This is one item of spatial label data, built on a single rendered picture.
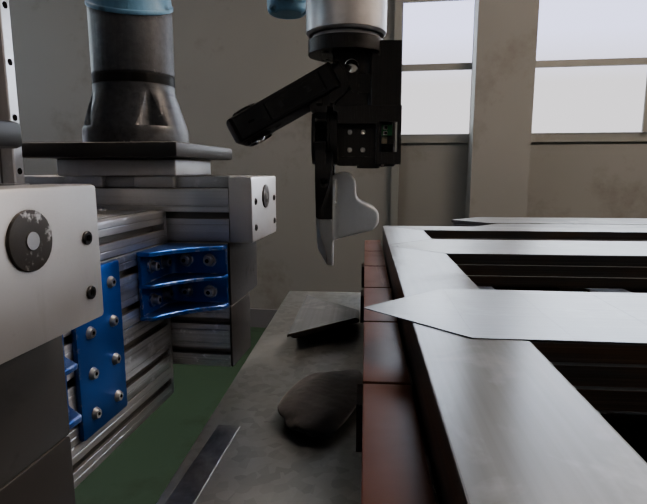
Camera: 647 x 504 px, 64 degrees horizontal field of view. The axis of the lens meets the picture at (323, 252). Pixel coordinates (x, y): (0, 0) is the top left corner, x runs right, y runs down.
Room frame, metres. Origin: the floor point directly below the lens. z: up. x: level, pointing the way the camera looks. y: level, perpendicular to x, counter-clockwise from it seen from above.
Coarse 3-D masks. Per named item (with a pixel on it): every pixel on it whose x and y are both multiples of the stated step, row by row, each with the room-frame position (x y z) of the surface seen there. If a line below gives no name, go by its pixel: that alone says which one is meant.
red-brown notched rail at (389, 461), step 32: (384, 288) 0.77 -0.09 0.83; (384, 320) 0.60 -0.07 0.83; (384, 352) 0.49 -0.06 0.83; (384, 384) 0.41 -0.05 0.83; (384, 416) 0.35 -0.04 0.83; (416, 416) 0.35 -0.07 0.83; (384, 448) 0.31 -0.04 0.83; (416, 448) 0.31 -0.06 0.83; (384, 480) 0.28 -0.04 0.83; (416, 480) 0.28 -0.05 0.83
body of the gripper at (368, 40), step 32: (352, 32) 0.48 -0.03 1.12; (352, 64) 0.53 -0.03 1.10; (384, 64) 0.49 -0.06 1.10; (352, 96) 0.50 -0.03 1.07; (384, 96) 0.49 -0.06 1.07; (320, 128) 0.48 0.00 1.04; (352, 128) 0.49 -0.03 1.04; (384, 128) 0.49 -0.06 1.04; (352, 160) 0.49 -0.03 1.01; (384, 160) 0.48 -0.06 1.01
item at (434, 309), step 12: (396, 300) 0.53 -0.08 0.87; (408, 300) 0.53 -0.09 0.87; (420, 300) 0.53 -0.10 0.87; (432, 300) 0.53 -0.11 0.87; (444, 300) 0.53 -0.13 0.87; (396, 312) 0.49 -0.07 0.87; (408, 312) 0.49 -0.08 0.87; (420, 312) 0.49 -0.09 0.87; (432, 312) 0.49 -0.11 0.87; (444, 312) 0.49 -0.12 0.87; (456, 312) 0.49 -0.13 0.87; (432, 324) 0.45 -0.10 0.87; (444, 324) 0.45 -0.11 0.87; (456, 324) 0.45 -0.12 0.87; (468, 336) 0.41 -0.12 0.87
